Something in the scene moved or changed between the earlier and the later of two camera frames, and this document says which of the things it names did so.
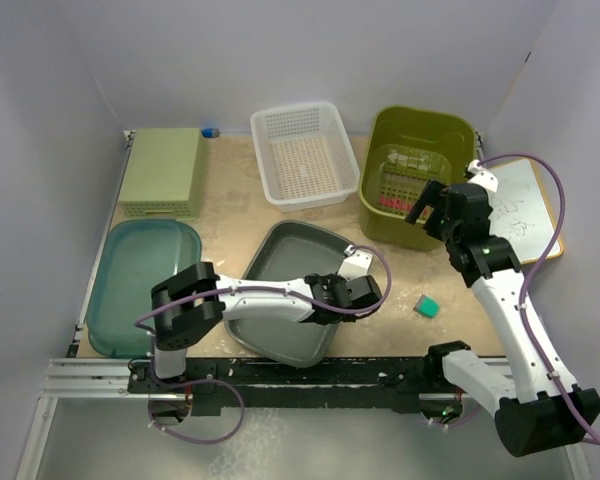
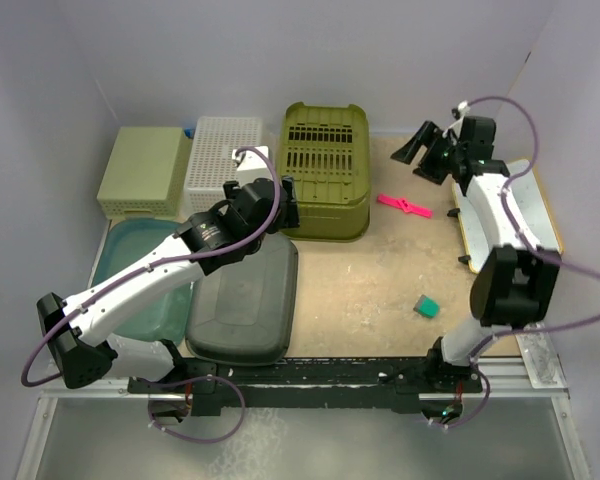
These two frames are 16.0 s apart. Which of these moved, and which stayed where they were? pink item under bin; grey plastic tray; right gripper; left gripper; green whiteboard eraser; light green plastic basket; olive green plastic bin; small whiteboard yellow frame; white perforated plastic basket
Moved: olive green plastic bin; light green plastic basket; right gripper; white perforated plastic basket; left gripper; grey plastic tray
Stayed: green whiteboard eraser; pink item under bin; small whiteboard yellow frame
